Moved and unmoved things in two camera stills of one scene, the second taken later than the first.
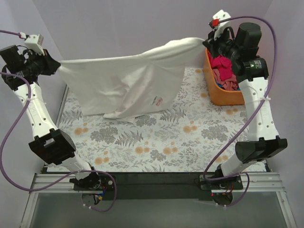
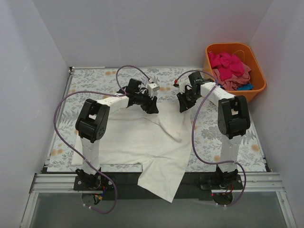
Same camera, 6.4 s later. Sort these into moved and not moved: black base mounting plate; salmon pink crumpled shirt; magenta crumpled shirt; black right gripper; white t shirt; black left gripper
Moved: white t shirt; black left gripper; black right gripper
Not moved: black base mounting plate; magenta crumpled shirt; salmon pink crumpled shirt
